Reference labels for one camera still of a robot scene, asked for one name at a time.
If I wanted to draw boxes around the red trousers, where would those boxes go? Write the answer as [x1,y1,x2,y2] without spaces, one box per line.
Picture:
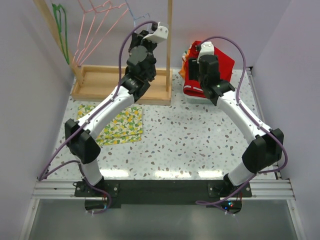
[183,40,235,98]

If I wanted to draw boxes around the orange tie-dye trousers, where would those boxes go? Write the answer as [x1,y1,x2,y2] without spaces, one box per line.
[178,49,190,79]

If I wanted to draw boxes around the blue wire hanger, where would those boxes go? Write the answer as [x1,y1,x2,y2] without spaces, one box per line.
[124,0,151,27]

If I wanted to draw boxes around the pink wire hanger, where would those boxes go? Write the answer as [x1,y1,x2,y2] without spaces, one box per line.
[73,0,113,67]
[75,0,129,66]

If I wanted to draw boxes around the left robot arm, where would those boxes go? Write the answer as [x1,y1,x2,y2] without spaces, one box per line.
[64,30,162,196]

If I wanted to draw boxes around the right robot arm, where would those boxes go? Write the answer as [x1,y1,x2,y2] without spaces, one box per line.
[188,54,284,197]

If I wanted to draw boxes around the green plastic hanger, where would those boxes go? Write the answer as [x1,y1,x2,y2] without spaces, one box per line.
[51,3,70,65]

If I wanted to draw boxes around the white plastic basket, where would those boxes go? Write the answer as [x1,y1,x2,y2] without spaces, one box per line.
[185,96,212,105]

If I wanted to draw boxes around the wooden clothes rack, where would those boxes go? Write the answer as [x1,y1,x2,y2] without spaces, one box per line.
[34,0,173,106]

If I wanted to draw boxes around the lemon print cloth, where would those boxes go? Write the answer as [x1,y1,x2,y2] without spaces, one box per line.
[76,104,144,147]

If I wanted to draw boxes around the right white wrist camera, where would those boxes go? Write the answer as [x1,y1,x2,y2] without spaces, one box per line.
[196,41,215,63]

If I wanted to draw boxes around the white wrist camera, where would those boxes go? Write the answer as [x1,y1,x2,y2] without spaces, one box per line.
[196,41,215,63]
[142,22,169,44]

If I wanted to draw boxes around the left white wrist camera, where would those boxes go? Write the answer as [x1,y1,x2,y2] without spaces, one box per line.
[142,22,169,44]

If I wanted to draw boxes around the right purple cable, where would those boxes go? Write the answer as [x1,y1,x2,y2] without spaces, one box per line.
[195,36,290,209]

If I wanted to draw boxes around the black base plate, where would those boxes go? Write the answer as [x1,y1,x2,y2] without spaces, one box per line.
[74,179,253,213]

